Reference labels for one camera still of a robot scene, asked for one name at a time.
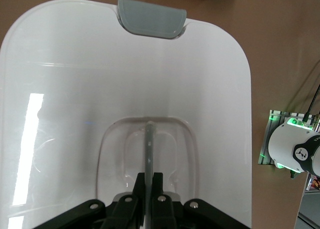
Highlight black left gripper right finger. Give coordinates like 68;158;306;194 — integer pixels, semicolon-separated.
150;172;179;229

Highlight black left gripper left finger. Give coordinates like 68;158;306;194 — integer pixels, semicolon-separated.
101;172;148;229

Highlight white box lid grey clips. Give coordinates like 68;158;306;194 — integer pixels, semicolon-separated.
0;0;252;229

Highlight colourful printed package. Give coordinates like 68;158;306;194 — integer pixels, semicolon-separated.
303;175;320;193

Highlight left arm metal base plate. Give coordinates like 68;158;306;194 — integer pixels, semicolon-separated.
257;109;320;166

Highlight black cable to arm base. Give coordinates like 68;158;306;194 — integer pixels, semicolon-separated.
302;83;320;123

